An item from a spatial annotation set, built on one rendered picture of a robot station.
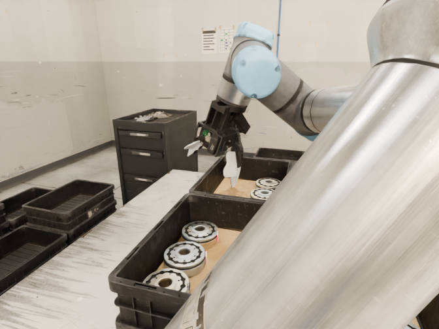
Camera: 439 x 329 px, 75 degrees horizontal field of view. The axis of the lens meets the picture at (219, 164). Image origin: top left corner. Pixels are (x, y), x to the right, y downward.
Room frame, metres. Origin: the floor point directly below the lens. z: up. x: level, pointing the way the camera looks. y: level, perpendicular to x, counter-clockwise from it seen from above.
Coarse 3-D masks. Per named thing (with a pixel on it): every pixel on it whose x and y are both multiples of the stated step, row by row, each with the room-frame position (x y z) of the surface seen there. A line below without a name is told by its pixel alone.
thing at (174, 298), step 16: (176, 208) 0.71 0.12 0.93; (160, 224) 0.63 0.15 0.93; (144, 240) 0.55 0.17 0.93; (128, 256) 0.50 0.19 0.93; (112, 272) 0.45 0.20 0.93; (112, 288) 0.42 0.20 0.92; (128, 288) 0.42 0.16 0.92; (144, 288) 0.41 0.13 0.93; (160, 288) 0.41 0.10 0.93; (176, 304) 0.39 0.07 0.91
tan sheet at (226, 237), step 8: (224, 232) 0.74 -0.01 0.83; (232, 232) 0.74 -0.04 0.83; (224, 240) 0.70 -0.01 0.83; (232, 240) 0.70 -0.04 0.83; (216, 248) 0.66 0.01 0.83; (224, 248) 0.66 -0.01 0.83; (208, 256) 0.63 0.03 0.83; (216, 256) 0.63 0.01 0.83; (208, 264) 0.60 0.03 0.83; (200, 272) 0.57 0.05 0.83; (208, 272) 0.57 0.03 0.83; (192, 280) 0.54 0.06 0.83; (200, 280) 0.54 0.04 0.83; (192, 288) 0.52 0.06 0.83
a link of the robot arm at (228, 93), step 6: (222, 78) 0.62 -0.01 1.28; (222, 84) 0.61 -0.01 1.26; (228, 84) 0.60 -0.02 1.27; (234, 84) 0.60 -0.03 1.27; (222, 90) 0.61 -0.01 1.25; (228, 90) 0.60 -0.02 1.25; (234, 90) 0.60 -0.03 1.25; (222, 96) 0.61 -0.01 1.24; (228, 96) 0.60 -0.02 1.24; (234, 96) 0.60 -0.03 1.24; (240, 96) 0.60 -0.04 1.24; (246, 96) 0.61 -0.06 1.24; (228, 102) 0.61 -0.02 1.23; (234, 102) 0.60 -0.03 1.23; (240, 102) 0.60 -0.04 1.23; (246, 102) 0.61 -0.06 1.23
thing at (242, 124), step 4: (236, 116) 0.65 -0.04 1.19; (240, 116) 0.66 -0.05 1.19; (236, 120) 0.65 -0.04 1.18; (240, 120) 0.67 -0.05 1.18; (244, 120) 0.69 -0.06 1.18; (236, 124) 0.68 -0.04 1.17; (240, 124) 0.68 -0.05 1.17; (244, 124) 0.69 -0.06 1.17; (248, 124) 0.72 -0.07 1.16; (240, 128) 0.69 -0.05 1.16; (244, 128) 0.71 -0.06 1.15; (248, 128) 0.73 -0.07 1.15; (240, 132) 0.72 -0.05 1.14; (244, 132) 0.72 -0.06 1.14
